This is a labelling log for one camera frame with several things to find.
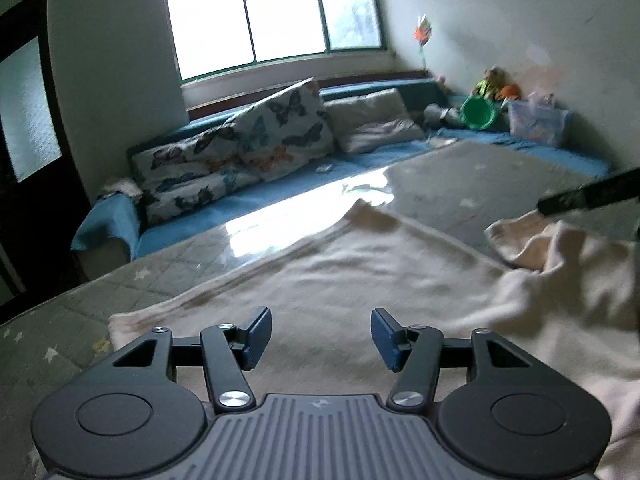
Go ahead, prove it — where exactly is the dark wooden glass door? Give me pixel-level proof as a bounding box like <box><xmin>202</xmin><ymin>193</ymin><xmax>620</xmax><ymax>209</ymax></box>
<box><xmin>0</xmin><ymin>0</ymin><xmax>91</xmax><ymax>306</ymax></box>

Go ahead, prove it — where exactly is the teal sofa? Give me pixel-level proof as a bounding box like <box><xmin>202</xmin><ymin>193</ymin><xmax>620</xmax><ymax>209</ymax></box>
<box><xmin>70</xmin><ymin>77</ymin><xmax>611</xmax><ymax>266</ymax></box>

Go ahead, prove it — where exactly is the square butterfly print pillow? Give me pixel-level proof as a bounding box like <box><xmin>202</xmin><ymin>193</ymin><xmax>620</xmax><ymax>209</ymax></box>
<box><xmin>235</xmin><ymin>77</ymin><xmax>335</xmax><ymax>181</ymax></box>

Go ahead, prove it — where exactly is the colourful pinwheel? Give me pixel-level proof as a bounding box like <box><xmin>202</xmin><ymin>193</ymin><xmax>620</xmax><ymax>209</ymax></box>
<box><xmin>412</xmin><ymin>14</ymin><xmax>436</xmax><ymax>73</ymax></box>

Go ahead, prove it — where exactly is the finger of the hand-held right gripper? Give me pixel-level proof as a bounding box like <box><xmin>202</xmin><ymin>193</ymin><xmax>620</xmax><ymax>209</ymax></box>
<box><xmin>537</xmin><ymin>167</ymin><xmax>640</xmax><ymax>218</ymax></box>

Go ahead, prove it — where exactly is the green framed window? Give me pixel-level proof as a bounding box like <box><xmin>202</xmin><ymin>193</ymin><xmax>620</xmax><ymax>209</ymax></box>
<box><xmin>162</xmin><ymin>0</ymin><xmax>386</xmax><ymax>81</ymax></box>

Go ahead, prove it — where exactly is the grey quilted star table cover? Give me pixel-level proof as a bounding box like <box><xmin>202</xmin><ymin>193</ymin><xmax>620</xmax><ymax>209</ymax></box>
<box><xmin>0</xmin><ymin>140</ymin><xmax>640</xmax><ymax>480</ymax></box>

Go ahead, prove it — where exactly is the clear plastic storage box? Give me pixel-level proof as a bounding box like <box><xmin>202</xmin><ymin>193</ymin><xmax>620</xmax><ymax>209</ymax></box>
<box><xmin>507</xmin><ymin>92</ymin><xmax>571</xmax><ymax>146</ymax></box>

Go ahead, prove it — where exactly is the orange green stuffed toy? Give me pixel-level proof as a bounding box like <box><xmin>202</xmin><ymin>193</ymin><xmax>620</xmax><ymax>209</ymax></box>
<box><xmin>472</xmin><ymin>67</ymin><xmax>523</xmax><ymax>103</ymax></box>

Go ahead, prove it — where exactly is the small pale folded cloth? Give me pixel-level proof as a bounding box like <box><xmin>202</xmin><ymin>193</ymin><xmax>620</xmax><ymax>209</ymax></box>
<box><xmin>100</xmin><ymin>180</ymin><xmax>143</xmax><ymax>198</ymax></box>

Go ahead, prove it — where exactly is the cream garment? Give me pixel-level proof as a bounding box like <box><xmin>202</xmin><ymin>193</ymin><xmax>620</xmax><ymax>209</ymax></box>
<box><xmin>107</xmin><ymin>199</ymin><xmax>640</xmax><ymax>480</ymax></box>

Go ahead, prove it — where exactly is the green plastic basin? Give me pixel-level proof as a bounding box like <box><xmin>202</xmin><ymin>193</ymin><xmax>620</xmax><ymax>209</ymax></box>
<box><xmin>459</xmin><ymin>95</ymin><xmax>501</xmax><ymax>131</ymax></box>

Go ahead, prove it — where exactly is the beige pillow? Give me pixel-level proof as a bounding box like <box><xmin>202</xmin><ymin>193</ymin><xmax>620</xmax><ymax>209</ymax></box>
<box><xmin>325</xmin><ymin>87</ymin><xmax>426</xmax><ymax>155</ymax></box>

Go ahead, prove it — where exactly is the grey stuffed toy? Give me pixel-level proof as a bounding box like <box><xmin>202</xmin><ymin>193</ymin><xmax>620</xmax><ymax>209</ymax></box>
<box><xmin>422</xmin><ymin>102</ymin><xmax>463</xmax><ymax>128</ymax></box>

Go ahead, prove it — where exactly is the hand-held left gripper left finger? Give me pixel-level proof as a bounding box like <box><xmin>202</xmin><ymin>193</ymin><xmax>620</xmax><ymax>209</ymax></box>
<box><xmin>82</xmin><ymin>306</ymin><xmax>273</xmax><ymax>415</ymax></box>

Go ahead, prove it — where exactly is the blue armrest cover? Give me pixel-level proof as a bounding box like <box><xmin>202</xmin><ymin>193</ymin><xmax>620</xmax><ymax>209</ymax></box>
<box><xmin>70</xmin><ymin>192</ymin><xmax>143</xmax><ymax>253</ymax></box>

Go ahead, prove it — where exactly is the long butterfly print pillow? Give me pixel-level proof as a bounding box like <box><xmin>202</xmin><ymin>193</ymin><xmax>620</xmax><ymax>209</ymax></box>
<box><xmin>131</xmin><ymin>122</ymin><xmax>266</xmax><ymax>226</ymax></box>

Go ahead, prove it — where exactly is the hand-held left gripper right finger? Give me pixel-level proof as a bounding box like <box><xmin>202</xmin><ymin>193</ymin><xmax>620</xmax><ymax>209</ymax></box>
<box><xmin>371</xmin><ymin>307</ymin><xmax>558</xmax><ymax>409</ymax></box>

